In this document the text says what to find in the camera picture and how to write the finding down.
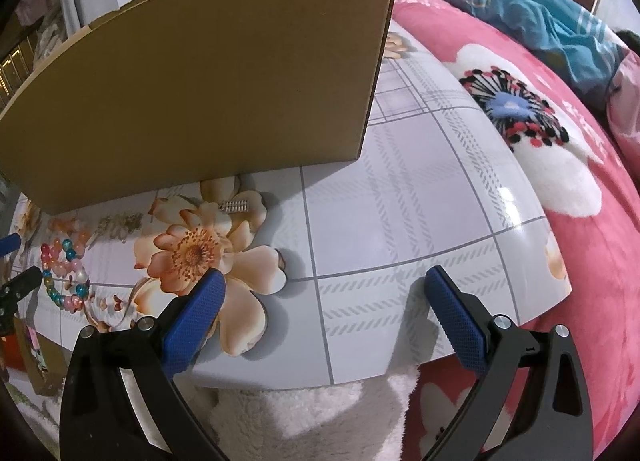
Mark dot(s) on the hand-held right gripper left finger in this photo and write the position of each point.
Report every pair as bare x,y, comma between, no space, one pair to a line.
196,323

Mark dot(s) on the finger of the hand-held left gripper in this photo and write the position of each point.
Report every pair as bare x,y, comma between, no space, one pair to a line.
7,244
20,282

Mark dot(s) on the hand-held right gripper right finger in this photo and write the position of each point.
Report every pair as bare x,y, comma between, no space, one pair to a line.
456,318

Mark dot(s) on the small silver rhinestone clip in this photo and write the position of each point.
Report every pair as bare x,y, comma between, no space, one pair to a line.
235,205

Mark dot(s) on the brown cardboard box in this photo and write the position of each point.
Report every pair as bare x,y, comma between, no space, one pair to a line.
200,91

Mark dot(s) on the red bag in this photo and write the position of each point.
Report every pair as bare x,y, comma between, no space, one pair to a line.
10,353

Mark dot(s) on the brown paper bag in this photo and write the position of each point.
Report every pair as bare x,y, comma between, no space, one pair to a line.
42,366

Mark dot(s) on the white fluffy garment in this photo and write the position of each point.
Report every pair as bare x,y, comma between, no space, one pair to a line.
310,421

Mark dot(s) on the pink flower print blanket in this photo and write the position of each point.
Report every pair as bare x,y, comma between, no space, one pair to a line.
600,241

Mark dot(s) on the pink pillow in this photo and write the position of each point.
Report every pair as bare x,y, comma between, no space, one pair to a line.
627,106

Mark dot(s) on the blue cartoon print quilt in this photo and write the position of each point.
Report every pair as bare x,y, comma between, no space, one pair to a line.
540,16

